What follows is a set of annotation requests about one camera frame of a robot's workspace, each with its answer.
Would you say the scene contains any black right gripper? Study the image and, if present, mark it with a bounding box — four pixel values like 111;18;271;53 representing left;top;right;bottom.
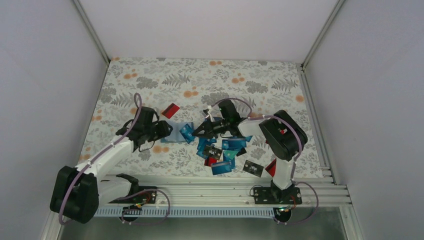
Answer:
192;117;230;139

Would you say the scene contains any teal leather card holder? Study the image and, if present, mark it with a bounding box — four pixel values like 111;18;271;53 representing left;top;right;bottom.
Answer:
160;120;194;143

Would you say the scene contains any red card black stripe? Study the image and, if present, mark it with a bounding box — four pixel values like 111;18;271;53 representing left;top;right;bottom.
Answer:
265;158;277;177

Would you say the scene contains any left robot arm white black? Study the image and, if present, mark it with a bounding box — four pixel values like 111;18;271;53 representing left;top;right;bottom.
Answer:
49;107;173;224

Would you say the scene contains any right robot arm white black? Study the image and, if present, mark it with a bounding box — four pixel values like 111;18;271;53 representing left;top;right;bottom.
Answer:
193;97;308;204

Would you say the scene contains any black visa card centre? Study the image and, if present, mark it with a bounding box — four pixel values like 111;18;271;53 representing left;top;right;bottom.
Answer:
202;145;223;160

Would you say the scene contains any black visa card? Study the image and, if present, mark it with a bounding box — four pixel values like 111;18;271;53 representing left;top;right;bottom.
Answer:
242;160;264;178
202;145;223;160

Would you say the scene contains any blue card middle right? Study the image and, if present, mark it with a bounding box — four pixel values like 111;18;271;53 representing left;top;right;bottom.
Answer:
221;138;247;151

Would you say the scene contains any red card upper left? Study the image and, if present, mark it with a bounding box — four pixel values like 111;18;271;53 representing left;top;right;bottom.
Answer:
161;103;180;119

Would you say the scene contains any teal card centre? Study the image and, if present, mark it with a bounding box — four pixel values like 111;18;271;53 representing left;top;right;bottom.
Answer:
222;149;239;162

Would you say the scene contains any black visa card right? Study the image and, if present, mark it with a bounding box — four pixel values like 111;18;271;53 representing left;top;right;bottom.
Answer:
242;160;264;178

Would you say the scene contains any floral patterned table mat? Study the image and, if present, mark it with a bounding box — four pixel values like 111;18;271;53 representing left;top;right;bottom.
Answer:
79;57;323;178

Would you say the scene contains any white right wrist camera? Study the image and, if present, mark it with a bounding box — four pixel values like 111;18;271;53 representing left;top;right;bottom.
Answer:
202;108;215;122

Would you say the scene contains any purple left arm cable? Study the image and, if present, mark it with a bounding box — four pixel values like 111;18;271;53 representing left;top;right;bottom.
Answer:
58;92;171;227

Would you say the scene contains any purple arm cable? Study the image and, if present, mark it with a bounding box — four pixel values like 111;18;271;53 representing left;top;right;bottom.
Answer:
58;92;171;227
210;97;320;226

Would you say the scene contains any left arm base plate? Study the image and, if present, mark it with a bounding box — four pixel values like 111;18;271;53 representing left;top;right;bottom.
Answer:
109;186;158;204

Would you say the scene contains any aluminium rail base front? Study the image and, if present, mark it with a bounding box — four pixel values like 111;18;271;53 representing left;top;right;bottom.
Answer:
54;174;353;208

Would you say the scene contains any grey cable duct front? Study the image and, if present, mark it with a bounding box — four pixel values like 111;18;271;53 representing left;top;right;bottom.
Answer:
94;205;279;219

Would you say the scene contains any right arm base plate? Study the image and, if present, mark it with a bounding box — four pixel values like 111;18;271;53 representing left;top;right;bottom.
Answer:
252;186;303;205

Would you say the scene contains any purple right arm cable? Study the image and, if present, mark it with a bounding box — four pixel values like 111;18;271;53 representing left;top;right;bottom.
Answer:
210;97;320;226

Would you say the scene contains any aluminium frame post left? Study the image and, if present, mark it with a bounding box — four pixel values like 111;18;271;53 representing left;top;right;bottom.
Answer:
72;0;111;65

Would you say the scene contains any aluminium frame post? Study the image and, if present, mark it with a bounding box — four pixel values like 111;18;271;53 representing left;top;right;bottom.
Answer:
301;0;346;72
72;0;111;65

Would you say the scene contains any aluminium frame post right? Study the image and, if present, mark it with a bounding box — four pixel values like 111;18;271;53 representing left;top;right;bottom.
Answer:
301;0;346;72

